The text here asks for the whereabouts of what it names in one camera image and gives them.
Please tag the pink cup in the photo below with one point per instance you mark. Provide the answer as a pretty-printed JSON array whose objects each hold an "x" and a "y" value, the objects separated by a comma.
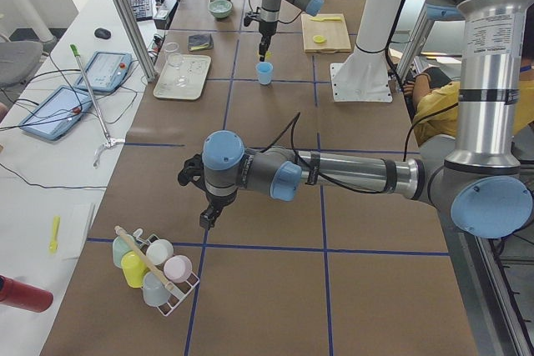
[{"x": 178, "y": 268}]

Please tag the mint green cup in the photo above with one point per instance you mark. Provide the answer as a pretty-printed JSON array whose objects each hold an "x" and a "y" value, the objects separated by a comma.
[{"x": 119, "y": 249}]

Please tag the cream bear tray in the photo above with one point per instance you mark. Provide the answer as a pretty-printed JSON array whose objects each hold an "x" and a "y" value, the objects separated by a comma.
[{"x": 196, "y": 68}]

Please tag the red bottle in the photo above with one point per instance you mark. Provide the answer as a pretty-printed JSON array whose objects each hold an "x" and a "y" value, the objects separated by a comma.
[{"x": 22, "y": 295}]

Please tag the black keyboard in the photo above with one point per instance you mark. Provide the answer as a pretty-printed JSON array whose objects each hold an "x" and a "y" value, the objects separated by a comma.
[{"x": 142, "y": 9}]

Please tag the blue teach pendant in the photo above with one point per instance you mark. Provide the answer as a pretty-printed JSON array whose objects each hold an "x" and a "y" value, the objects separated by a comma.
[
  {"x": 107, "y": 70},
  {"x": 57, "y": 113}
]

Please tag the white cup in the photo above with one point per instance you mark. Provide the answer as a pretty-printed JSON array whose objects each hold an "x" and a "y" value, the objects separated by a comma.
[{"x": 159, "y": 251}]

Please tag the clear wine glass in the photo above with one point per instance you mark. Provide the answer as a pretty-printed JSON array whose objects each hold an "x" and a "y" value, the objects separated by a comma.
[{"x": 175, "y": 59}]

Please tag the wooden stick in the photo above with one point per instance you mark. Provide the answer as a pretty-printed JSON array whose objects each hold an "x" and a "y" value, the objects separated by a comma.
[{"x": 159, "y": 275}]

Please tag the green bowl of ice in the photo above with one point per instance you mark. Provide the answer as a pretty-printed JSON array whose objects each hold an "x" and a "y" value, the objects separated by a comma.
[{"x": 220, "y": 9}]

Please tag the white wire cup rack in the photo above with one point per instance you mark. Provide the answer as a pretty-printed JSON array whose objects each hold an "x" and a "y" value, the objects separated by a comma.
[{"x": 181, "y": 290}]

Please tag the light blue cup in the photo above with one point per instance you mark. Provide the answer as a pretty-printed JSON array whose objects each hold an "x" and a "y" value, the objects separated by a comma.
[{"x": 264, "y": 71}]

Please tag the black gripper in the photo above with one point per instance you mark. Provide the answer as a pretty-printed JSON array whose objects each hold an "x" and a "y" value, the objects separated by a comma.
[
  {"x": 216, "y": 202},
  {"x": 265, "y": 29}
]

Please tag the blue teach pendant near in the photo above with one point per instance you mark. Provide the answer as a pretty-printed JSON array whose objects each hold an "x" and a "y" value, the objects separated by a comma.
[{"x": 57, "y": 113}]

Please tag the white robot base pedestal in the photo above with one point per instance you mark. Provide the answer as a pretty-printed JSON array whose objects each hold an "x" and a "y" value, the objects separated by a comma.
[{"x": 363, "y": 76}]

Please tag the black computer mouse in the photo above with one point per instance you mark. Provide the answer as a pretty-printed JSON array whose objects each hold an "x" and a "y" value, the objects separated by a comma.
[{"x": 102, "y": 33}]

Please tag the yellow plastic knife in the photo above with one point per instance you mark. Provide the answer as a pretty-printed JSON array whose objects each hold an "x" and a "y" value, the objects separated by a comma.
[{"x": 326, "y": 19}]

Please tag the long reach grabber tool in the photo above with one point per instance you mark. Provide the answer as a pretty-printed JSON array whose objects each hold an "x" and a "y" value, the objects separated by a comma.
[{"x": 110, "y": 142}]

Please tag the yellow cup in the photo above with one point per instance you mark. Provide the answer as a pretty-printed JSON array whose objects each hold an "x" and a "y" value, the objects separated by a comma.
[{"x": 133, "y": 269}]

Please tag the grey blue cup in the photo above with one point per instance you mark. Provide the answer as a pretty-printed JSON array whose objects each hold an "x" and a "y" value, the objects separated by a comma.
[{"x": 154, "y": 292}]

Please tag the small yellow spoon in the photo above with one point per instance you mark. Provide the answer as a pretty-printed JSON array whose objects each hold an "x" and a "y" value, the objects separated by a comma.
[{"x": 53, "y": 242}]

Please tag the blue teach pendant far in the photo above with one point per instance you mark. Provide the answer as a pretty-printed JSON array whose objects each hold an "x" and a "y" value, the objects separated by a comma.
[{"x": 107, "y": 70}]

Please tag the grey folded cloth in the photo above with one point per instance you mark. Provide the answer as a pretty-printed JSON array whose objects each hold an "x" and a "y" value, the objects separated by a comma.
[{"x": 200, "y": 42}]

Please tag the bamboo cutting board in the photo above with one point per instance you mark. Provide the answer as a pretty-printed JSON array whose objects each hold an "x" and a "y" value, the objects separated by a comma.
[{"x": 336, "y": 34}]

